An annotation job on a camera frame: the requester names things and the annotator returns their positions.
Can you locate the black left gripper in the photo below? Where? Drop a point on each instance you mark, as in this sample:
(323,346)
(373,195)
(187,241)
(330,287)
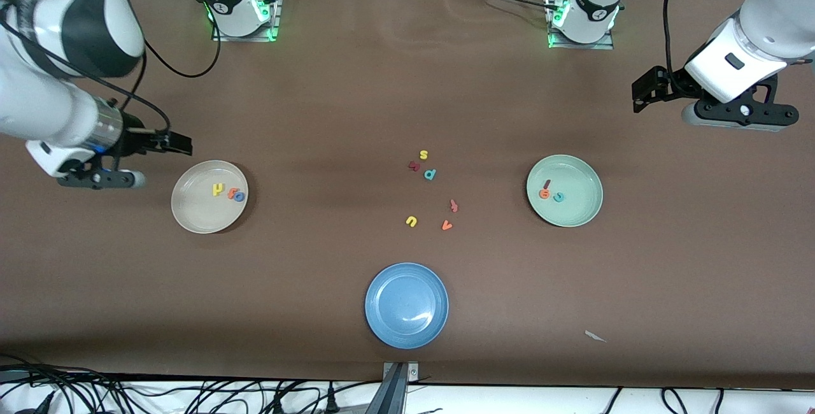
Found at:
(662,83)

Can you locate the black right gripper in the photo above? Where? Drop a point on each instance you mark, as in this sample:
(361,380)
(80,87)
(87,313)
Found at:
(135,142)

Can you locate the yellow foam letter h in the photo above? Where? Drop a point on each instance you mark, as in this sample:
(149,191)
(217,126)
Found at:
(216,191)

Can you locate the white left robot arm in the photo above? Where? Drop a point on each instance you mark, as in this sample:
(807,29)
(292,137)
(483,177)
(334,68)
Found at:
(595,0)

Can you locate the beige brown plate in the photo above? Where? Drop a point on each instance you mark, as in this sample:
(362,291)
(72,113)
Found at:
(197,210)

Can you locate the pale green plate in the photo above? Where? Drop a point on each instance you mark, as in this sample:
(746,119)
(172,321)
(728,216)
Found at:
(576,210)

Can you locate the pinkish red foam letter f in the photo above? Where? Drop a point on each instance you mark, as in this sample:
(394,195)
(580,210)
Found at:
(453,206)

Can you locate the brown table cover sheet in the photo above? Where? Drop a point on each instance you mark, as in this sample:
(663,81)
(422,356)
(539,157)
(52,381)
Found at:
(407,83)

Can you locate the yellow foam letter u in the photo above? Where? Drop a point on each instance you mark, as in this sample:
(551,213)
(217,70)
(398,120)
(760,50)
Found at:
(408,219)

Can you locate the small white paper scrap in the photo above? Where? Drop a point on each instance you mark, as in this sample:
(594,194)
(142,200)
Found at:
(594,335)

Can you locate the black power plug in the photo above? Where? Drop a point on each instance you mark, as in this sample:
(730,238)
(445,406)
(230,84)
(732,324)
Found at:
(277,406)
(331,401)

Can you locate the blue plate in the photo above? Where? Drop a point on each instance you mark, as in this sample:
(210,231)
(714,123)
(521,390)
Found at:
(406,306)

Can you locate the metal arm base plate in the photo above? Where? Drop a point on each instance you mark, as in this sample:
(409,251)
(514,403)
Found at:
(242,38)
(579,46)

